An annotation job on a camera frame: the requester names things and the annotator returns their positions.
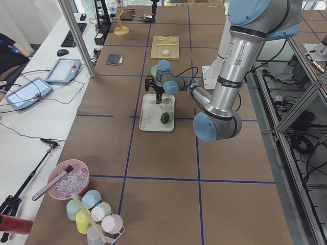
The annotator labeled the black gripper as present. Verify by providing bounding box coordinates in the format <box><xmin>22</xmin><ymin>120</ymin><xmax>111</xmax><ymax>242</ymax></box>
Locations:
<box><xmin>153</xmin><ymin>83</ymin><xmax>165</xmax><ymax>104</ymax></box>
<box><xmin>151</xmin><ymin>0</ymin><xmax>158</xmax><ymax>17</ymax></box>

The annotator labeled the white ceramic spoon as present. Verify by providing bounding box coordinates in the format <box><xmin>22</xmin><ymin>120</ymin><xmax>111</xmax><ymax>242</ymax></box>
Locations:
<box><xmin>150</xmin><ymin>97</ymin><xmax>172</xmax><ymax>105</ymax></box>

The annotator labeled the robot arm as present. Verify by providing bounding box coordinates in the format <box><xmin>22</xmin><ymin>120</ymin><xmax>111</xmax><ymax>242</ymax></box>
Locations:
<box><xmin>154</xmin><ymin>1</ymin><xmax>302</xmax><ymax>142</ymax></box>

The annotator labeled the light green bowl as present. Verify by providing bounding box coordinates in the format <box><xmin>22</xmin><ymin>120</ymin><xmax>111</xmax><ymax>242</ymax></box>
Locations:
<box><xmin>150</xmin><ymin>65</ymin><xmax>157</xmax><ymax>77</ymax></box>

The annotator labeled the white steamed bun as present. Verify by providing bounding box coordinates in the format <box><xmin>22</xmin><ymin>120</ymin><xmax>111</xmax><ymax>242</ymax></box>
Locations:
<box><xmin>162</xmin><ymin>50</ymin><xmax>170</xmax><ymax>56</ymax></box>

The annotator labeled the pink bowl with ice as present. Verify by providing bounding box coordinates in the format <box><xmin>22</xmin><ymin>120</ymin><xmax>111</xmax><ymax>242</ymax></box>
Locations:
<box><xmin>48</xmin><ymin>159</ymin><xmax>89</xmax><ymax>200</ymax></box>

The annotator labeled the metal scoop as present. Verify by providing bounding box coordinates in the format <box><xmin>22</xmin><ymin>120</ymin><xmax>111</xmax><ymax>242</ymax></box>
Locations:
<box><xmin>133</xmin><ymin>14</ymin><xmax>156</xmax><ymax>22</ymax></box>

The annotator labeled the white rectangular tray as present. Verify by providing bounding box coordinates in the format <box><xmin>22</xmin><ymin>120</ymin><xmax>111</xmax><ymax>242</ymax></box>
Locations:
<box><xmin>139</xmin><ymin>94</ymin><xmax>175</xmax><ymax>132</ymax></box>

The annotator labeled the green avocado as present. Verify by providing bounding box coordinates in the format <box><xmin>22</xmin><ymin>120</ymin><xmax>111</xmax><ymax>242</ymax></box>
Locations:
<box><xmin>160</xmin><ymin>112</ymin><xmax>170</xmax><ymax>125</ymax></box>

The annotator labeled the lemon slice left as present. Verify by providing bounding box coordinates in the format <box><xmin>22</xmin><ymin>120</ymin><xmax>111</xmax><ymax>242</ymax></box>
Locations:
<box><xmin>158</xmin><ymin>36</ymin><xmax>167</xmax><ymax>41</ymax></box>

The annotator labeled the wooden mug tree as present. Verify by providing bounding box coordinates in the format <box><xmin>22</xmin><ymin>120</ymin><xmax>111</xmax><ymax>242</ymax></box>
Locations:
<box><xmin>113</xmin><ymin>6</ymin><xmax>129</xmax><ymax>36</ymax></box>

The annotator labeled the wooden cutting board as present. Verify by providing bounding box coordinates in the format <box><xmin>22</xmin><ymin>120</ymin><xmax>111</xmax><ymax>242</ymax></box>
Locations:
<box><xmin>150</xmin><ymin>36</ymin><xmax>180</xmax><ymax>60</ymax></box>

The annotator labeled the grey folded cloth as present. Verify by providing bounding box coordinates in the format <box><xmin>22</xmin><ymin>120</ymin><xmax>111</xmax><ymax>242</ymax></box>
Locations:
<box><xmin>106</xmin><ymin>54</ymin><xmax>124</xmax><ymax>66</ymax></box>

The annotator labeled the black keyboard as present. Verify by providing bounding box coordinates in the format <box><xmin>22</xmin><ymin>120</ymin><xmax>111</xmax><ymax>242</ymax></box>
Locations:
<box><xmin>60</xmin><ymin>22</ymin><xmax>88</xmax><ymax>48</ymax></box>

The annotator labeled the teach pendant far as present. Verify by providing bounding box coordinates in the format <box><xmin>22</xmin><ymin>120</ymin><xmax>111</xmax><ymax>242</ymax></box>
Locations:
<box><xmin>45</xmin><ymin>58</ymin><xmax>81</xmax><ymax>84</ymax></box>

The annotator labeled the teach pendant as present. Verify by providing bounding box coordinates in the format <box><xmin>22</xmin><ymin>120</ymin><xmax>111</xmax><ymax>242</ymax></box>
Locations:
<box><xmin>5</xmin><ymin>77</ymin><xmax>53</xmax><ymax>110</ymax></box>
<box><xmin>45</xmin><ymin>58</ymin><xmax>81</xmax><ymax>84</ymax></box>

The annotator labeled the black computer mouse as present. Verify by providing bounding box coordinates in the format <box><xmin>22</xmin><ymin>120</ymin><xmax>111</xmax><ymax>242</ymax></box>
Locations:
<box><xmin>57</xmin><ymin>49</ymin><xmax>69</xmax><ymax>57</ymax></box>

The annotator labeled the blue cup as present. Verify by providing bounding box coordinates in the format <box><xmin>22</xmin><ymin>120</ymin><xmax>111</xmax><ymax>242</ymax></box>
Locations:
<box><xmin>81</xmin><ymin>189</ymin><xmax>101</xmax><ymax>209</ymax></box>

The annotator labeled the white cup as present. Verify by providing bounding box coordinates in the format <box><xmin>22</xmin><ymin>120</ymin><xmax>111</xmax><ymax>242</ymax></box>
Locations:
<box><xmin>91</xmin><ymin>202</ymin><xmax>112</xmax><ymax>222</ymax></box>

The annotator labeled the teach pendant near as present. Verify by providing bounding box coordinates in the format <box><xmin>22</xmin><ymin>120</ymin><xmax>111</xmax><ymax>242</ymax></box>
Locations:
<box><xmin>5</xmin><ymin>77</ymin><xmax>53</xmax><ymax>110</ymax></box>

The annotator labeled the pink cup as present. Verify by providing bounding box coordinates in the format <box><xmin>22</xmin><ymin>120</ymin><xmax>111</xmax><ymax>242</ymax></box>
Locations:
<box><xmin>101</xmin><ymin>214</ymin><xmax>123</xmax><ymax>234</ymax></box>

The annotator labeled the green cup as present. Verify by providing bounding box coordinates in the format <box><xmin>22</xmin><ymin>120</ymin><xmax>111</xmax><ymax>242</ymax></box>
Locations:
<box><xmin>66</xmin><ymin>200</ymin><xmax>80</xmax><ymax>221</ymax></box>

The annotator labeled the seated person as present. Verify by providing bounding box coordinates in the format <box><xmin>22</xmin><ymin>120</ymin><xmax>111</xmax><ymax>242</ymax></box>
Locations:
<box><xmin>1</xmin><ymin>33</ymin><xmax>35</xmax><ymax>91</ymax></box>

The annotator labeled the yellow cup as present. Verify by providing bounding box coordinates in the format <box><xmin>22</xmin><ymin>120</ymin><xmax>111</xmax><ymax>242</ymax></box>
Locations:
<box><xmin>75</xmin><ymin>210</ymin><xmax>91</xmax><ymax>234</ymax></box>

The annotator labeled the grey cup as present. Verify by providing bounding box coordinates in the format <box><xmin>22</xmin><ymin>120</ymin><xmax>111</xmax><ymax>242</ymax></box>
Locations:
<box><xmin>87</xmin><ymin>226</ymin><xmax>104</xmax><ymax>245</ymax></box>

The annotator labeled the black tripod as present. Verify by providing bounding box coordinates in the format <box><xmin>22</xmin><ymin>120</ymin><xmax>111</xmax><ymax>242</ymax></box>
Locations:
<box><xmin>0</xmin><ymin>137</ymin><xmax>61</xmax><ymax>243</ymax></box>

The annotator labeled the red cylinder bottle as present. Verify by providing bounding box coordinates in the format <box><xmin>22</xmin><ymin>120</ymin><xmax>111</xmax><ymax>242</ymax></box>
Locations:
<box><xmin>0</xmin><ymin>214</ymin><xmax>33</xmax><ymax>235</ymax></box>

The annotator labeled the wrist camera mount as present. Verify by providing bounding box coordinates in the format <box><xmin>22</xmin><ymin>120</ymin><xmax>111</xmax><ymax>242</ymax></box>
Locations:
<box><xmin>145</xmin><ymin>76</ymin><xmax>155</xmax><ymax>91</ymax></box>

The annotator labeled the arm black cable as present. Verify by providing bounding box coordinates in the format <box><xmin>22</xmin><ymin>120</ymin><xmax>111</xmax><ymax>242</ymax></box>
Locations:
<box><xmin>172</xmin><ymin>66</ymin><xmax>199</xmax><ymax>85</ymax></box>

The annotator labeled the aluminium frame post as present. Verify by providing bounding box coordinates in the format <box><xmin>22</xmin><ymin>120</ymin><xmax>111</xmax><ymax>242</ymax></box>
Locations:
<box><xmin>58</xmin><ymin>0</ymin><xmax>96</xmax><ymax>78</ymax></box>

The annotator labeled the wire cup rack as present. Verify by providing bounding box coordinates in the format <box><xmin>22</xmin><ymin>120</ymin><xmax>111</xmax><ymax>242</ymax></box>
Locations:
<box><xmin>102</xmin><ymin>201</ymin><xmax>126</xmax><ymax>242</ymax></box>

